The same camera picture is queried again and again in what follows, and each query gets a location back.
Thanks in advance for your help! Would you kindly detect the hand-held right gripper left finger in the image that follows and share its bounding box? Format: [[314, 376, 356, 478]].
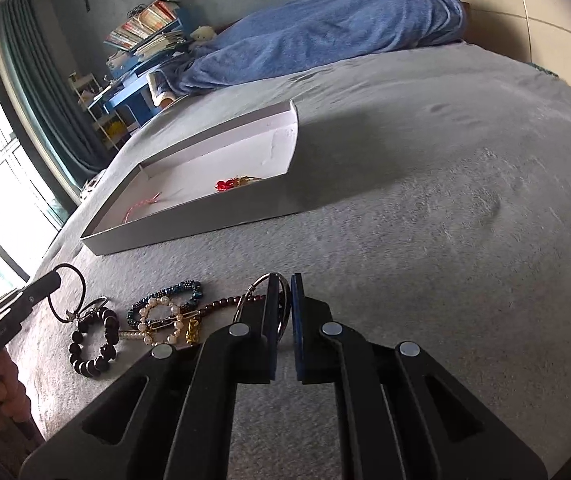
[[20, 279, 280, 480]]

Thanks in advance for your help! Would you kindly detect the dark red bead bracelet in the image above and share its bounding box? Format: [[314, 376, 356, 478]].
[[186, 293, 266, 332]]

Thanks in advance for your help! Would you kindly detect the white shelf rack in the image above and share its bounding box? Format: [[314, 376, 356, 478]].
[[68, 72, 132, 152]]

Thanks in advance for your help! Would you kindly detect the grey bedspread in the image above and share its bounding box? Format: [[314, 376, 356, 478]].
[[16, 40, 571, 480]]

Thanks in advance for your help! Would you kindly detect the white cardboard box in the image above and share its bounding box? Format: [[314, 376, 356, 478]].
[[80, 100, 299, 256]]

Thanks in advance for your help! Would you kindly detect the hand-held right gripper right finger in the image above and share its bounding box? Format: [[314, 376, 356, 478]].
[[290, 273, 549, 480]]

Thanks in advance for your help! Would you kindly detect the dark blue bead bracelet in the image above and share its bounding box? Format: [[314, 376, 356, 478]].
[[126, 280, 204, 327]]

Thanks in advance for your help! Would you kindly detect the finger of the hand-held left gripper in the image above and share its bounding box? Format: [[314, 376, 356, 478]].
[[0, 270, 63, 318]]

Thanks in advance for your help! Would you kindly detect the beige padded headboard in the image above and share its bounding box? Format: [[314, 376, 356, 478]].
[[438, 0, 571, 80]]

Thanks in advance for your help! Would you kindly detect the white plush toy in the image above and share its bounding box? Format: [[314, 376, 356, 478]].
[[188, 25, 218, 47]]

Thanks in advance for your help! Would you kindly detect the red string bracelet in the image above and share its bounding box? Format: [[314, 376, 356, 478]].
[[123, 192, 162, 224]]

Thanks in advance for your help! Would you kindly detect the white pearl bracelet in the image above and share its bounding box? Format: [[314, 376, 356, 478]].
[[117, 310, 202, 347], [138, 295, 190, 328]]

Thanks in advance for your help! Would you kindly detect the teal curtain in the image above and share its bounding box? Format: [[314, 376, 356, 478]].
[[0, 0, 112, 202]]

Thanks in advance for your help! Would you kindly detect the black elastic hair tie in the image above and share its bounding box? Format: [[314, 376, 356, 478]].
[[47, 263, 87, 322]]

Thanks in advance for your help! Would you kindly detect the silver metal bangle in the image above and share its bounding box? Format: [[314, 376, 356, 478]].
[[233, 272, 293, 337]]

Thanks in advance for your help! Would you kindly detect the blue fleece blanket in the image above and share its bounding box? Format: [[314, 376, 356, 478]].
[[148, 0, 469, 100]]

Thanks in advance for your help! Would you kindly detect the blue desk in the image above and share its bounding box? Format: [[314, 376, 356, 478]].
[[87, 54, 191, 132]]

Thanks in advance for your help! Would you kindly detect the window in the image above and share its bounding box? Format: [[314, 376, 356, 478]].
[[0, 52, 69, 283]]

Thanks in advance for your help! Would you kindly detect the stack of books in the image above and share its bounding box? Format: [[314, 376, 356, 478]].
[[103, 0, 187, 55]]

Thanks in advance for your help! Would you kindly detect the thin silver hoop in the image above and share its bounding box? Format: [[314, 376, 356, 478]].
[[63, 297, 111, 324]]

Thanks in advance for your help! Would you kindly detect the black bead bracelet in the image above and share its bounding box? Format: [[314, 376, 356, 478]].
[[68, 307, 119, 378]]

